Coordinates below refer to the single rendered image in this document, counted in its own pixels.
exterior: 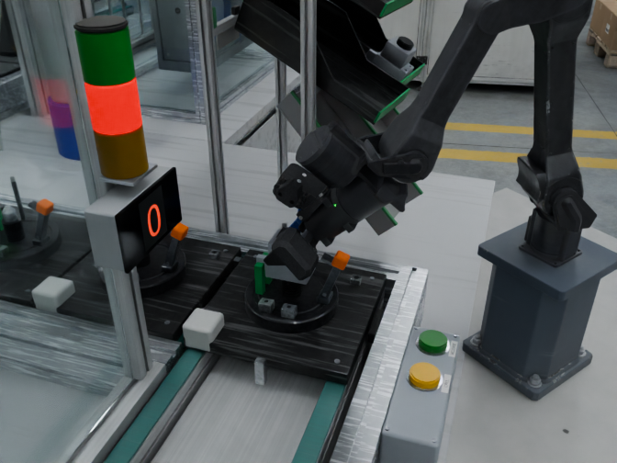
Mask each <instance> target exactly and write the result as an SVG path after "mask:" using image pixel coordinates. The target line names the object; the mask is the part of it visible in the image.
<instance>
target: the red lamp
mask: <svg viewBox="0 0 617 463"><path fill-rule="evenodd" d="M84 87H85V92H86V96H87V102H88V106H89V111H90V117H91V121H92V126H93V130H94V131H96V132H98V133H101V134H106V135H117V134H124V133H129V132H132V131H134V130H137V129H138V128H139V127H140V126H141V125H142V118H141V112H140V100H139V93H138V87H137V80H136V77H135V78H134V79H133V80H131V81H129V82H127V83H125V84H121V85H110V86H98V85H89V84H87V83H84Z"/></svg>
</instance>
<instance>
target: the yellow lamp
mask: <svg viewBox="0 0 617 463"><path fill-rule="evenodd" d="M93 132H94V136H95V146H96V150H97V155H98V160H99V165H100V170H101V174H102V175H103V176H105V177H107V178H110V179H117V180H122V179H130V178H134V177H137V176H140V175H142V174H144V173H145V172H146V171H147V170H148V169H149V163H148V156H147V150H146V143H145V137H144V130H143V125H141V126H140V127H139V128H138V129H137V130H134V131H132V132H129V133H124V134H117V135H106V134H101V133H98V132H96V131H94V130H93Z"/></svg>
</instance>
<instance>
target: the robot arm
mask: <svg viewBox="0 0 617 463"><path fill-rule="evenodd" d="M592 3H593V0H467V1H466V3H465V6H464V11H463V14H462V16H461V17H460V19H459V20H458V22H457V24H456V26H455V28H454V30H453V32H452V34H451V36H450V37H449V39H448V41H447V42H446V44H445V46H444V47H443V50H442V52H441V54H440V55H439V57H438V59H437V61H436V63H435V64H434V66H433V67H432V70H431V71H430V73H429V75H428V77H427V79H426V80H425V82H424V84H423V86H422V88H421V90H420V92H419V93H418V95H417V97H416V98H415V99H414V101H413V102H412V103H411V105H410V106H409V107H407V108H406V109H405V110H404V111H402V112H401V113H400V114H398V115H397V116H396V118H395V119H394V120H393V121H392V123H391V124H390V125H389V127H388V128H387V129H386V131H385V132H382V133H377V134H373V135H369V136H364V137H360V138H356V139H354V138H353V137H352V136H351V135H349V134H348V133H347V132H346V131H345V130H344V129H343V127H342V125H341V124H340V123H339V122H337V121H336V120H335V119H333V120H332V121H331V122H330V123H329V124H328V125H327V126H321V127H319V128H317V129H316V130H314V131H311V132H310V133H309V134H308V136H307V137H306V138H305V139H304V140H303V142H301V144H300V145H299V147H298V149H297V154H296V161H297V162H298V163H300V164H301V165H302V166H303V167H305V168H306V169H307V170H308V171H307V170H306V169H304V168H303V167H301V166H300V165H298V164H290V165H289V166H288V167H287V169H286V170H285V171H284V172H283V173H282V174H281V176H280V177H279V179H278V181H277V183H276V184H275V185H274V189H273V193H274V195H275V197H276V199H277V200H279V201H280V202H282V203H283V204H285V205H286V206H288V207H289V208H293V207H295V208H297V209H298V210H297V218H296V220H295V221H294V222H293V223H292V224H291V225H290V226H289V227H293V228H288V229H286V228H285V227H283V228H282V229H281V231H280V232H279V233H278V234H277V236H276V240H275V241H274V243H273V244H272V251H271V252H270V253H269V254H268V255H267V256H266V257H265V259H264V262H265V263H266V264H267V265H285V266H286V267H287V268H288V269H289V270H290V271H291V272H292V273H293V275H294V276H295V277H296V278H297V279H298V280H304V279H306V278H307V277H310V276H311V274H312V272H313V271H314V269H315V267H316V265H317V264H318V261H319V256H318V255H317V252H318V251H317V249H316V245H317V244H318V242H319V241H321V242H322V243H323V244H324V245H325V246H326V247H328V246H329V245H331V244H332V242H333V241H334V239H335V237H336V236H338V235H339V234H341V233H342V232H345V231H347V232H348V233H350V232H352V231H354V229H355V227H356V225H357V224H358V222H360V221H361V220H363V219H365V218H367V217H368V216H370V215H371V214H373V213H375V212H376V211H378V210H379V209H382V208H383V207H384V206H385V205H387V204H389V203H390V204H391V205H392V206H393V207H395V208H396V209H397V210H398V211H400V212H404V211H405V202H406V198H407V196H408V184H404V183H414V182H417V181H420V180H424V179H425V178H426V177H427V176H428V175H429V174H430V173H431V171H432V169H433V167H434V166H435V163H436V161H437V158H438V156H439V153H440V150H441V149H442V146H443V135H444V129H445V126H446V123H447V121H448V119H449V117H450V116H451V114H452V112H453V111H454V108H455V106H456V105H457V103H458V101H459V100H460V98H461V96H462V94H463V93H464V92H465V90H466V88H467V86H468V85H469V83H470V81H471V79H472V78H473V76H474V74H475V73H476V71H477V68H478V67H479V65H480V64H481V63H482V61H483V59H484V58H485V56H486V54H487V52H488V50H489V48H490V47H491V45H492V43H493V41H494V40H495V38H496V37H497V36H498V34H499V33H500V32H502V31H505V30H507V29H510V28H517V27H521V26H526V25H529V26H530V29H531V32H532V34H533V39H534V90H533V147H532V149H531V150H530V151H529V153H528V155H527V156H519V157H517V163H518V167H519V173H518V176H517V179H516V181H517V182H518V183H519V184H520V185H521V186H522V189H523V190H524V192H525V193H526V194H527V195H528V196H529V199H530V201H531V202H532V203H533V204H534V205H535V206H536V208H534V209H533V214H532V215H531V216H529V219H528V222H527V227H526V232H525V236H524V240H525V241H526V242H525V243H522V244H520V245H519V249H520V250H522V251H524V252H525V253H527V254H529V255H531V256H533V257H535V258H537V259H539V260H540V261H542V262H544V263H546V264H548V265H550V266H552V267H555V268H557V267H560V266H561V265H563V264H565V263H567V262H569V261H570V260H572V259H574V258H576V257H578V256H580V255H581V254H582V250H580V249H578V243H579V240H580V236H581V233H582V229H588V228H589V227H590V226H591V224H592V223H593V221H594V220H595V219H596V218H597V214H596V213H595V212H594V211H593V209H592V208H591V207H590V206H589V205H588V204H587V203H586V202H585V200H584V199H583V196H584V189H583V183H582V176H581V172H580V169H579V167H578V162H577V160H576V157H575V155H574V153H573V150H572V138H573V117H574V97H575V76H576V56H577V41H578V36H579V34H580V32H581V31H582V29H583V28H584V26H585V25H586V23H587V21H588V20H589V16H590V12H591V8H592ZM378 153H379V154H380V155H381V157H382V158H381V159H380V157H379V155H378ZM392 177H395V178H396V179H397V180H398V181H400V182H403V183H400V182H398V181H396V180H395V179H393V178H392ZM294 228H297V229H298V230H300V232H302V233H303V234H302V235H301V234H300V233H298V232H297V231H296V230H295V229H294Z"/></svg>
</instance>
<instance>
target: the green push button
mask: <svg viewBox="0 0 617 463"><path fill-rule="evenodd" d="M447 344H448V339H447V337H446V336H445V335H444V334H443V333H441V332H439V331H436V330H427V331H424V332H422V333H421V334H420V336H419V346H420V348H421V349H423V350H424V351H426V352H429V353H433V354H438V353H441V352H443V351H444V350H445V349H446V348H447Z"/></svg>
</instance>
